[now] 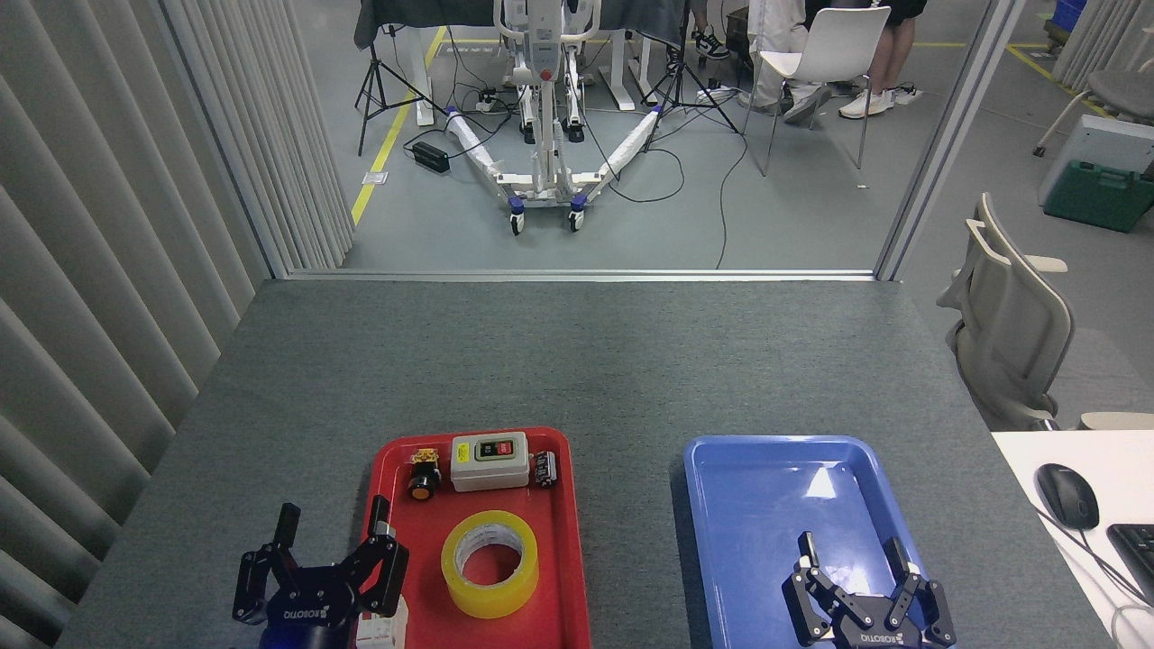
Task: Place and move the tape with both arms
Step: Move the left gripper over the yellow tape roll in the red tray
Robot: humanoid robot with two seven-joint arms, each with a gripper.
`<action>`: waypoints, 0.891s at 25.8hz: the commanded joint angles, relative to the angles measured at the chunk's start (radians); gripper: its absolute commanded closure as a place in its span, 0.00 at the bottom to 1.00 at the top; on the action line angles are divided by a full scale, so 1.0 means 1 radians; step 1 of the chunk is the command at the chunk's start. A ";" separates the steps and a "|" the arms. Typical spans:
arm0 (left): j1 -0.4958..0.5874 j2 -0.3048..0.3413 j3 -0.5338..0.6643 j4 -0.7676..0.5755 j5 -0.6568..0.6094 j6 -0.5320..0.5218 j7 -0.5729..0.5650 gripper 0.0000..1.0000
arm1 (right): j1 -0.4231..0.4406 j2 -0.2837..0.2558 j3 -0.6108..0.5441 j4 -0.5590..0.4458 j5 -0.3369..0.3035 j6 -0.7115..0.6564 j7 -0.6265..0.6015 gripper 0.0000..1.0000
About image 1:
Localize black floor cable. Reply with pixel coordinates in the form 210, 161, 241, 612
716, 133, 750, 270

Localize silver post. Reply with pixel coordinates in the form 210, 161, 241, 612
875, 0, 1030, 281

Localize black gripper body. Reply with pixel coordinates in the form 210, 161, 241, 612
260, 564, 363, 649
824, 599, 921, 649

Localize person in pale trousers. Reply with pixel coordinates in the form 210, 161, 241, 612
748, 0, 836, 125

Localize yellow tape roll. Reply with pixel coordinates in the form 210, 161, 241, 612
440, 509, 540, 620

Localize white switch box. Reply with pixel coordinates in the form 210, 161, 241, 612
450, 432, 531, 493

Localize person with black white sneakers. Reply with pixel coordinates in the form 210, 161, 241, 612
690, 0, 732, 62

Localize green plastic case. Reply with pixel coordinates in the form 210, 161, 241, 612
1044, 160, 1154, 234

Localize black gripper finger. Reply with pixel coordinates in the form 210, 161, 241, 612
884, 537, 957, 647
781, 531, 854, 646
232, 503, 304, 626
341, 495, 410, 619

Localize grey box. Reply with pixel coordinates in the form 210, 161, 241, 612
1037, 114, 1154, 206

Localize white desk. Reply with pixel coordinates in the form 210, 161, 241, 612
992, 430, 1154, 649

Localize black computer mouse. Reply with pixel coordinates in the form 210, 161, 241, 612
1035, 463, 1101, 531

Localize white stand on wheels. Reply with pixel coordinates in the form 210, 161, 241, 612
444, 0, 664, 236

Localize beige office chair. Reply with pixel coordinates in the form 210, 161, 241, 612
936, 192, 1076, 432

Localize blue bin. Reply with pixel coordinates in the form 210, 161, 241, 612
1046, 0, 1089, 42

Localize black orange push button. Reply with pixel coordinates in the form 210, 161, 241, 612
407, 448, 444, 502

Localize black tripod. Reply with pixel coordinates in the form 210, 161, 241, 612
354, 23, 448, 157
642, 0, 743, 151

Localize blue plastic tray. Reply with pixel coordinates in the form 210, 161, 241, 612
682, 435, 957, 649

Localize black keyboard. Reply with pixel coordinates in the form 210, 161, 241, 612
1106, 523, 1154, 607

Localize grey seat chair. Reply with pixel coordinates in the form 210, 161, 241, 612
1032, 70, 1154, 158

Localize small white terminal block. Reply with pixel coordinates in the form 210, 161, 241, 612
354, 608, 403, 649

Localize grey vertical blinds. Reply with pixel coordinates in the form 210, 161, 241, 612
0, 0, 355, 649
1050, 0, 1154, 91

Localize white plastic chair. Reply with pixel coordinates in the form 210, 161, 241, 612
741, 6, 893, 178

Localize red plastic tray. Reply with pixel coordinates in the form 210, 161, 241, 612
352, 426, 592, 649

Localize person with white shoes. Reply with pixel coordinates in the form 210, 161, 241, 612
838, 0, 928, 120

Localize black mouse cable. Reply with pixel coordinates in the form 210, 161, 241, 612
1028, 505, 1154, 607

